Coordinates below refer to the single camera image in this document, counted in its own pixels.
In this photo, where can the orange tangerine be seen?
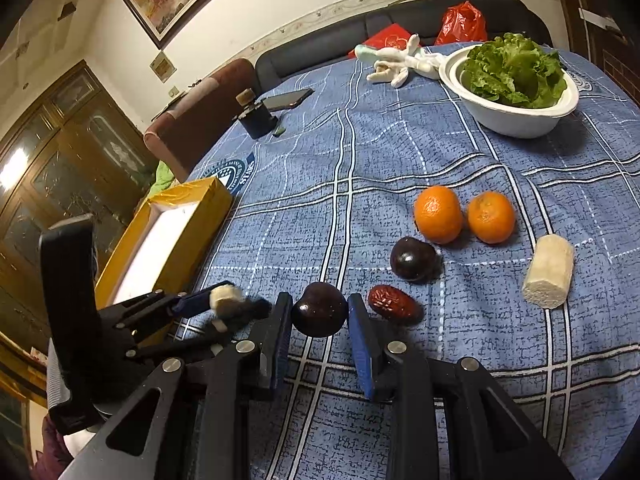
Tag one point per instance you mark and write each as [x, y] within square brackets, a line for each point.
[491, 217]
[438, 214]

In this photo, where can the red plastic bag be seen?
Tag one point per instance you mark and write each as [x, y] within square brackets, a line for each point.
[462, 22]

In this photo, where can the red packet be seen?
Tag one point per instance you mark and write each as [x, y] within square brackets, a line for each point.
[390, 40]

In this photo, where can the dark bottle with cork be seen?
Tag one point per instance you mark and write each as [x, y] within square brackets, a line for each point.
[257, 120]

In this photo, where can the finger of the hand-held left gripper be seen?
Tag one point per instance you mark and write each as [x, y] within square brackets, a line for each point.
[200, 341]
[192, 303]

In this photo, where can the yellow cardboard box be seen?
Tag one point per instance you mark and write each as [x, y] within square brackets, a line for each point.
[200, 200]

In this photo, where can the small white yam piece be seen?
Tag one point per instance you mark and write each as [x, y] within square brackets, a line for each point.
[226, 299]

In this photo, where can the brown chair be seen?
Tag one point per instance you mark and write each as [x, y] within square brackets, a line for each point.
[200, 110]

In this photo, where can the dark purple plum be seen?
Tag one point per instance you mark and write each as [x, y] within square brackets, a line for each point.
[414, 258]
[319, 316]

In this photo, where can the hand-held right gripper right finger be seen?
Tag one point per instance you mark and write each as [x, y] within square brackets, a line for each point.
[361, 355]

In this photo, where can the green cloth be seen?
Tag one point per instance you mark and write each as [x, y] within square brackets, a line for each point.
[162, 177]

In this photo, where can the wooden cabinet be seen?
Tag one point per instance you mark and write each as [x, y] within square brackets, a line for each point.
[60, 160]

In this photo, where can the black sofa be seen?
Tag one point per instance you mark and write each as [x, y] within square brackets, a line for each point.
[325, 40]

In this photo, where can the green lettuce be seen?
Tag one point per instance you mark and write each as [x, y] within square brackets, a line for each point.
[512, 70]

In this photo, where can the wooden door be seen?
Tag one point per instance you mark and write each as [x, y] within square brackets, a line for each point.
[615, 45]

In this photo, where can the small framed wall picture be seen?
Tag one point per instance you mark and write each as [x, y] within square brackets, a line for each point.
[161, 65]

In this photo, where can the white gloves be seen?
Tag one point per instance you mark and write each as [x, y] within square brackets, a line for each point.
[400, 62]

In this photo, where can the tan cork stopper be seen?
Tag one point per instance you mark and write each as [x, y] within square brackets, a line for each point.
[246, 96]

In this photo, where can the red date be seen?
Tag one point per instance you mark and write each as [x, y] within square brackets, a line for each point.
[395, 304]

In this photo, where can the black smartphone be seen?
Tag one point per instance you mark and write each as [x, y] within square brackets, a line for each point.
[287, 98]

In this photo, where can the white bowl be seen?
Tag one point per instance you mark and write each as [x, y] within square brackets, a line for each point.
[515, 112]

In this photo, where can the small green thing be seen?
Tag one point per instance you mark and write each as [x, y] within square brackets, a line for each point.
[278, 131]

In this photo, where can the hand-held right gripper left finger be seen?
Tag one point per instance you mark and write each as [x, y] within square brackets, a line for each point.
[278, 360]

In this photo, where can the blue plaid tablecloth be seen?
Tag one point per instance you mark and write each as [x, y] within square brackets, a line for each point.
[350, 185]

